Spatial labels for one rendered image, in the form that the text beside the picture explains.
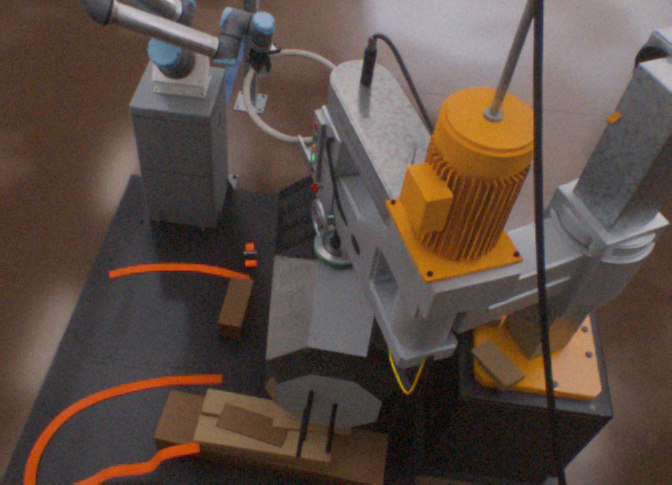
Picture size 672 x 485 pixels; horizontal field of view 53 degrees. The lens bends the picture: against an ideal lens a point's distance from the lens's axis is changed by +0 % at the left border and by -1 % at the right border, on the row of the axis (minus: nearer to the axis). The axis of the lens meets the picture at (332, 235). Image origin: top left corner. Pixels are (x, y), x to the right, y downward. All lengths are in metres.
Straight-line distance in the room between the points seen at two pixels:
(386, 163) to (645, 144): 0.71
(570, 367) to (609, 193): 0.91
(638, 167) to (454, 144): 0.72
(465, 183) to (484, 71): 3.93
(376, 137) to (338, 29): 3.60
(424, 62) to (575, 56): 1.29
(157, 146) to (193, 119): 0.29
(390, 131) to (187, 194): 1.94
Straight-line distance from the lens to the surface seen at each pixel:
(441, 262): 1.73
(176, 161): 3.65
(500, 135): 1.52
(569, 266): 2.23
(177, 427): 3.18
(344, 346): 2.59
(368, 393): 2.65
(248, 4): 4.32
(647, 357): 4.07
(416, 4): 6.08
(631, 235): 2.24
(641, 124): 2.03
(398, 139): 2.06
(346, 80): 2.25
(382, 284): 2.24
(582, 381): 2.83
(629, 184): 2.10
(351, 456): 3.14
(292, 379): 2.64
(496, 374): 2.67
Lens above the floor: 3.04
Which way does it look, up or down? 50 degrees down
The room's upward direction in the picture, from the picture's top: 8 degrees clockwise
